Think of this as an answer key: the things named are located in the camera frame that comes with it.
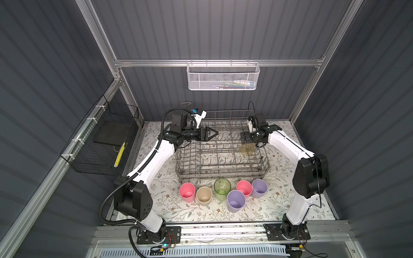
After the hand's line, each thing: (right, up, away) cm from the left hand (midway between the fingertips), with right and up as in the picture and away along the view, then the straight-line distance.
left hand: (217, 134), depth 75 cm
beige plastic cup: (-6, -32, +9) cm, 34 cm away
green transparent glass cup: (+2, -25, 0) cm, 25 cm away
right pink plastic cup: (+15, -27, +7) cm, 32 cm away
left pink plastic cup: (-15, -31, +10) cm, 36 cm away
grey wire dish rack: (+7, -14, +27) cm, 31 cm away
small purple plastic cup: (+23, -28, +10) cm, 38 cm away
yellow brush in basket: (-43, -9, -6) cm, 44 cm away
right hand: (+21, -1, +18) cm, 27 cm away
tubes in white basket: (+12, +29, +16) cm, 36 cm away
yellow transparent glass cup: (+22, -9, +30) cm, 38 cm away
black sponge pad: (-51, +1, +2) cm, 51 cm away
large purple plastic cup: (+10, -34, +6) cm, 36 cm away
